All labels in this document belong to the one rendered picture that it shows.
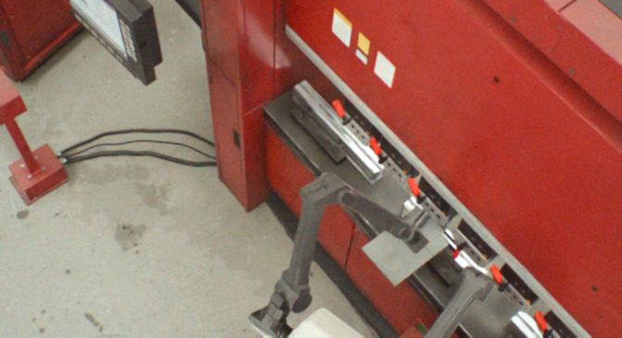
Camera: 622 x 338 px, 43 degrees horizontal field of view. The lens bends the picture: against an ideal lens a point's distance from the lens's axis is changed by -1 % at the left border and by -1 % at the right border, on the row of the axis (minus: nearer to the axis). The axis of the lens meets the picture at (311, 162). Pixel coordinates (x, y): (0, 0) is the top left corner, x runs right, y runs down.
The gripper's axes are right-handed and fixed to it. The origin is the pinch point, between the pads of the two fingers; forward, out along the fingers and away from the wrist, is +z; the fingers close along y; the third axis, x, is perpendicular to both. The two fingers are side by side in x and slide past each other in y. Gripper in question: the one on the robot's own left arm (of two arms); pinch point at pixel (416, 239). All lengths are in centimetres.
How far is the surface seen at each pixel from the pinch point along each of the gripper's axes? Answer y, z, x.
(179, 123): 151, 85, 58
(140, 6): 103, -68, 11
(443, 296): -19.7, 11.6, 7.4
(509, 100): -7, -77, -47
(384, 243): 6.2, -3.3, 9.1
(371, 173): 32.8, 10.1, -3.5
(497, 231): -21.6, -28.7, -22.4
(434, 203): 2.2, -12.7, -13.7
